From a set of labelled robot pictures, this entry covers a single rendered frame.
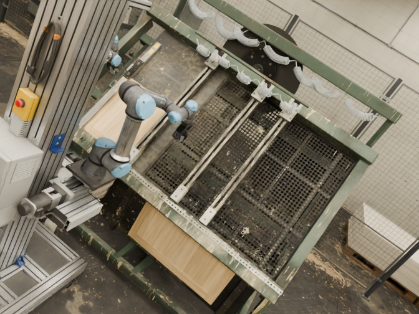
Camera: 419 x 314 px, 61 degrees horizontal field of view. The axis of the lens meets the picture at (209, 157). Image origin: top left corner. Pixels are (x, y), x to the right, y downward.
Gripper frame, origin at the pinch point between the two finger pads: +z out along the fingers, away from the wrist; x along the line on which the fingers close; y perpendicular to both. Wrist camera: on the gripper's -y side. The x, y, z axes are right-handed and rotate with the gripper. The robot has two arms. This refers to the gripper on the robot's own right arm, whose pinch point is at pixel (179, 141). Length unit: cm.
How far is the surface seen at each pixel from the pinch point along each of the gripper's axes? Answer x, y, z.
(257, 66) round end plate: 3, 119, -2
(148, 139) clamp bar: 25.6, 2.5, 24.4
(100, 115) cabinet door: 71, 0, 33
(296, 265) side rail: -113, -5, 27
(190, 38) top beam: 54, 81, -15
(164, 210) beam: -18, -27, 40
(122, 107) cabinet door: 62, 14, 26
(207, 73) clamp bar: 24, 68, -6
